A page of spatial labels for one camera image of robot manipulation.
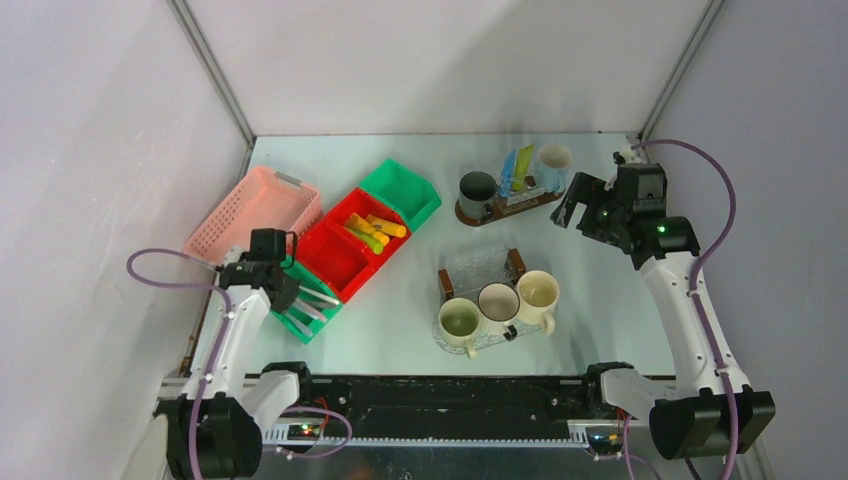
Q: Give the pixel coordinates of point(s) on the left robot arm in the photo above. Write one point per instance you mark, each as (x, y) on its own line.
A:
(215, 427)

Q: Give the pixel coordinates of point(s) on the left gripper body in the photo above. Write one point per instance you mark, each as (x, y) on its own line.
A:
(287, 295)

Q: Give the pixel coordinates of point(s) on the green mug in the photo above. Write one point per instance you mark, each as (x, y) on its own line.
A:
(459, 321)

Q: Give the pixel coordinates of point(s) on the white ribbed mug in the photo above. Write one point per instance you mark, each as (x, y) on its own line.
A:
(499, 305)

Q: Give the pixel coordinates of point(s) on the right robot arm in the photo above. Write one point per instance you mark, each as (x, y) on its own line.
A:
(701, 356)

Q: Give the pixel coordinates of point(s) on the pink perforated basket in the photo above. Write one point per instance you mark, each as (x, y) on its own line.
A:
(264, 198)

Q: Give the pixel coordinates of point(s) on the clear textured oval tray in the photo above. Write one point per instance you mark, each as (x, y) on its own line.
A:
(482, 340)

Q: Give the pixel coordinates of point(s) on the green bin with toothbrushes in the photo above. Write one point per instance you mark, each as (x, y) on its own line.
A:
(309, 280)

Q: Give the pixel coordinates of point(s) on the green bin at back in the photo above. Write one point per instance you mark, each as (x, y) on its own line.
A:
(410, 195)

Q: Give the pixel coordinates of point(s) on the red plastic bin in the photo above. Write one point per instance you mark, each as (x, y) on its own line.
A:
(340, 259)

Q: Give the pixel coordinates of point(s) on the cream mug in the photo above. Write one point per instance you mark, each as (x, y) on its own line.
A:
(539, 294)

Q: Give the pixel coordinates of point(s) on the clear holder with brown ends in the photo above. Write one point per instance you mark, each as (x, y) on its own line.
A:
(464, 274)

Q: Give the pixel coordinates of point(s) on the clear acrylic holder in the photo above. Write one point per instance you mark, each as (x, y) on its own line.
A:
(520, 195)

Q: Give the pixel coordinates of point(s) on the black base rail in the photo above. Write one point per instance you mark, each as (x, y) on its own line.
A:
(509, 409)

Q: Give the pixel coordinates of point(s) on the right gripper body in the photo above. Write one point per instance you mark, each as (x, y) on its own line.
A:
(603, 212)

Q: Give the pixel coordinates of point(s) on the black mug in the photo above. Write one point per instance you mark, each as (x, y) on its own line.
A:
(477, 193)

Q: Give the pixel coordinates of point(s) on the white toothbrush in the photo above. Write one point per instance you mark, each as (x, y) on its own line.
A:
(319, 295)

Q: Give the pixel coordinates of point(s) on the light blue mug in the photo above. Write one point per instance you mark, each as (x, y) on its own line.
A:
(554, 161)

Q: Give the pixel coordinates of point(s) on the brown wooden oval tray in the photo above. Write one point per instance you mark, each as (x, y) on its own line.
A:
(544, 199)

